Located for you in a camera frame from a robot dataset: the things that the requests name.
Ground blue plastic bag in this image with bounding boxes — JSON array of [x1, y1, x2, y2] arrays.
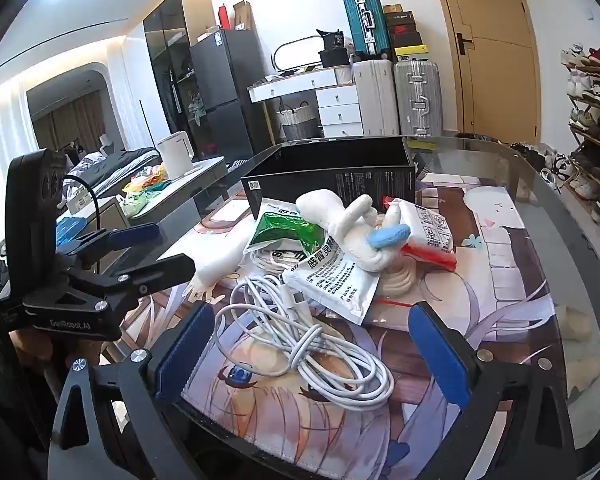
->
[[55, 215, 88, 248]]

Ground yellow snack bag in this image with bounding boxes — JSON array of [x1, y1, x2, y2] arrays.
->
[[122, 167, 168, 193]]

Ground oval mirror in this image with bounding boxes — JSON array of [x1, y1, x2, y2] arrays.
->
[[271, 36, 323, 72]]

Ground printed cartoon desk mat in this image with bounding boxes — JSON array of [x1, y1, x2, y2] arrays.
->
[[100, 172, 568, 466]]

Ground dark glass cabinet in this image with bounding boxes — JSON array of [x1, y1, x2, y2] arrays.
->
[[142, 0, 216, 141]]

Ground person's dark clothing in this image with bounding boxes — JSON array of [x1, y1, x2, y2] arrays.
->
[[0, 260, 56, 480]]

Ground teal suitcase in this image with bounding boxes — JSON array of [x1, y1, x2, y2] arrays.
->
[[342, 0, 393, 58]]

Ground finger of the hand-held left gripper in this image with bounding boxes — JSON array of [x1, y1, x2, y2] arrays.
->
[[70, 254, 197, 311], [57, 222, 161, 267]]

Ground white plush toy blue parts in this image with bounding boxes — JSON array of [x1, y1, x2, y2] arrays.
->
[[295, 187, 413, 273]]

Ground white side table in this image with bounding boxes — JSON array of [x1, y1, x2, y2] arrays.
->
[[125, 156, 228, 221]]

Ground silver suitcase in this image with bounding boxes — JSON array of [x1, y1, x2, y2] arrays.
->
[[392, 57, 442, 137]]

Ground black cardboard box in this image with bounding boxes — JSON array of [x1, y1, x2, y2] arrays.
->
[[240, 135, 416, 221]]

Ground dark grey fridge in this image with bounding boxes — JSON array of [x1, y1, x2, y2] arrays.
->
[[189, 29, 273, 156]]

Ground white suitcase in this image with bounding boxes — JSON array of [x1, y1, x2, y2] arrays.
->
[[351, 58, 398, 137]]

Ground white electric kettle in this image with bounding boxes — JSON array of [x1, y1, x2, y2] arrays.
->
[[156, 131, 196, 181]]

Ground red and white packet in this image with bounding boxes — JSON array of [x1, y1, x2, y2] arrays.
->
[[380, 197, 458, 271]]

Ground metal shoe rack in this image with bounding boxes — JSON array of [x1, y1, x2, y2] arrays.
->
[[560, 55, 600, 241]]

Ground black and yellow shoe box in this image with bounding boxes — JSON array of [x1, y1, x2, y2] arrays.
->
[[394, 45, 430, 61]]

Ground white dresser with drawers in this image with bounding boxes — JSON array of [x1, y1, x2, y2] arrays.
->
[[247, 67, 363, 138]]

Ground tall cardboard box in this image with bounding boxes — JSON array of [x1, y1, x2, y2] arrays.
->
[[231, 0, 257, 31]]

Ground woven basket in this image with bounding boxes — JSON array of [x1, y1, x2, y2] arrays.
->
[[277, 102, 321, 141]]

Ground person's left hand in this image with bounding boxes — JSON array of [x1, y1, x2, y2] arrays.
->
[[10, 331, 102, 372]]

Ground white charging cable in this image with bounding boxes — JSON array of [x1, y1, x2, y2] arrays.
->
[[212, 272, 396, 411]]

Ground white medicine packet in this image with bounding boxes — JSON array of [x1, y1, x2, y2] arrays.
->
[[282, 247, 381, 326]]

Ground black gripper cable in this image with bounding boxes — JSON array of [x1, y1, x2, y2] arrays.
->
[[62, 174, 101, 233]]

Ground beige slipper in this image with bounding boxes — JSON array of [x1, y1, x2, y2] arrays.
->
[[567, 347, 600, 401], [555, 305, 593, 341]]

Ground brown curtain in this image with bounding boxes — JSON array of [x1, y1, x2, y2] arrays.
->
[[32, 95, 106, 151]]

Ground bed with dark bedding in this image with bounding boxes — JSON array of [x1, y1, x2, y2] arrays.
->
[[62, 147, 163, 196]]

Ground clear bag of white rope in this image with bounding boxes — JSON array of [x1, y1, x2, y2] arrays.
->
[[367, 257, 456, 328]]

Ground green snack bag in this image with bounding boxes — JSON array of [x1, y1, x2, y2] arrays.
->
[[120, 187, 171, 216]]

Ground wooden door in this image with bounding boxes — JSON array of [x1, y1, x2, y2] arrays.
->
[[430, 0, 541, 136]]

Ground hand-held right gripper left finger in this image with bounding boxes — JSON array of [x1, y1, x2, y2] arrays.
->
[[50, 302, 218, 480]]

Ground green medicine packet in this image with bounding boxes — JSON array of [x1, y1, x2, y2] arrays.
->
[[242, 199, 331, 261]]

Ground rows of shoes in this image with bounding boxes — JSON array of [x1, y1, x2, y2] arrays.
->
[[540, 42, 600, 238]]

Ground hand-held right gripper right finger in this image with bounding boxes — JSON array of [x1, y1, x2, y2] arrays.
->
[[407, 301, 576, 480]]

